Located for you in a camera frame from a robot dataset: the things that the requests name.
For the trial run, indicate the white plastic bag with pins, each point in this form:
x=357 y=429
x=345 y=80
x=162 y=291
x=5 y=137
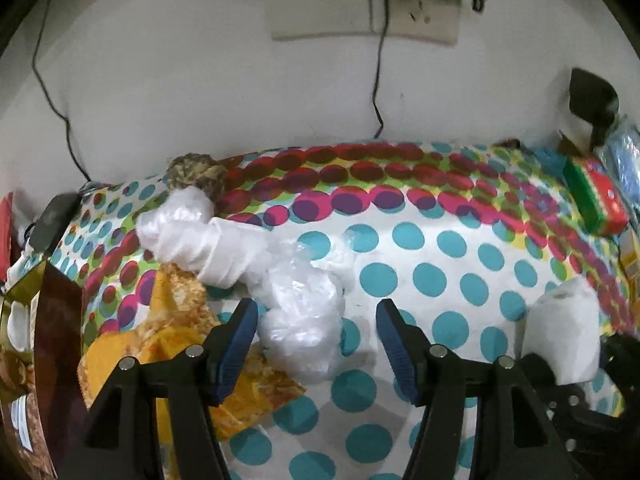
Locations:
x=190 y=240

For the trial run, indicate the brown cardboard piece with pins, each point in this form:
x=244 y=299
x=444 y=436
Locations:
x=570 y=145

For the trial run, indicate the plastic bag with blue contents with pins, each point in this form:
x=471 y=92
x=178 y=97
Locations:
x=625 y=160

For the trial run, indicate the white cloth bag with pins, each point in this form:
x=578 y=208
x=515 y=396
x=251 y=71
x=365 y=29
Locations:
x=22 y=260

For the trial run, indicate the polka dot cloth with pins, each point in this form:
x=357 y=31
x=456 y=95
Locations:
x=450 y=285

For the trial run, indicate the black clamp mount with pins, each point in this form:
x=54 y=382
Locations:
x=592 y=95

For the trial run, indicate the white wall switch plate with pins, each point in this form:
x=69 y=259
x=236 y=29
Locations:
x=320 y=10

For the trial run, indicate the white sock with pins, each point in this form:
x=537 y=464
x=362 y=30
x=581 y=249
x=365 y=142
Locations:
x=565 y=325

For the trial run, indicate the red packet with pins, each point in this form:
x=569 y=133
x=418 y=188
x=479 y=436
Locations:
x=4 y=225

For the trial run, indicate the gold tin box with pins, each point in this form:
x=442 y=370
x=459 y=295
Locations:
x=60 y=320

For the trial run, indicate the green and red box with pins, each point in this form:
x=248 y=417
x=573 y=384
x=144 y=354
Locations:
x=595 y=200

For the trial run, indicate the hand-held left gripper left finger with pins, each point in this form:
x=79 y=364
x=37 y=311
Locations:
x=240 y=350

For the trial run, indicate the black flat device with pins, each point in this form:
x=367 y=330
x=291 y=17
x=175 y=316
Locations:
x=55 y=217

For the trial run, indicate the clear plastic bag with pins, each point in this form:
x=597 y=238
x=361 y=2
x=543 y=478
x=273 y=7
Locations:
x=300 y=325

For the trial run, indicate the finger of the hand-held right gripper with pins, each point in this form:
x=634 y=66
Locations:
x=590 y=425
x=625 y=360

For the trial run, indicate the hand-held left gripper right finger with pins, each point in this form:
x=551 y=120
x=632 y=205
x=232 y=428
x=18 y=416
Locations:
x=397 y=355

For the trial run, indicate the yellow snack packet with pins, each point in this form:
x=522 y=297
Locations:
x=175 y=320

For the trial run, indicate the yellow box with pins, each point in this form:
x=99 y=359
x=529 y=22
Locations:
x=632 y=260

